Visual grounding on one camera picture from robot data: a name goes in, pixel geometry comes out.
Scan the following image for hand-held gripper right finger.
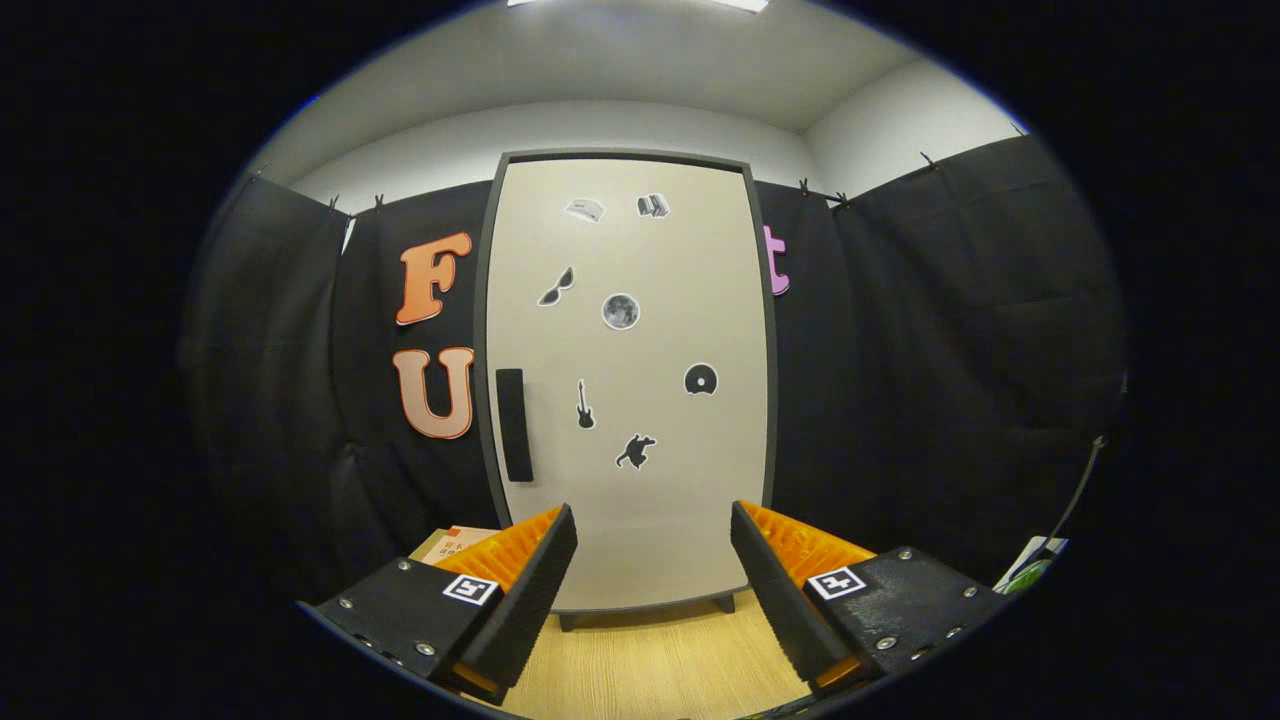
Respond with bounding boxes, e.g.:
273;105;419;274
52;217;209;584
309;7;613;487
729;499;1008;698

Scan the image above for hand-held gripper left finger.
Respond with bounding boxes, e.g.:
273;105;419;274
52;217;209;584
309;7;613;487
298;503;579;705

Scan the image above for black door handle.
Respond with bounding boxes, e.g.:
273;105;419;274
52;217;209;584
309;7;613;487
496;368;535;483

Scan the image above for grey shoe cabinet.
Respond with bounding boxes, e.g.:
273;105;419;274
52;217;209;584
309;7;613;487
472;148;779;631

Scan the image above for white shoe cabinet door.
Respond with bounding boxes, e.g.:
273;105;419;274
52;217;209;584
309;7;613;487
485;158;771;611

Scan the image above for beige cover book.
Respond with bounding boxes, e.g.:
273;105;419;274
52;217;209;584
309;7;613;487
425;525;501;566

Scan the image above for black backdrop cloth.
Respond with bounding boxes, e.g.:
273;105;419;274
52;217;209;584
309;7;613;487
180;130;1126;601

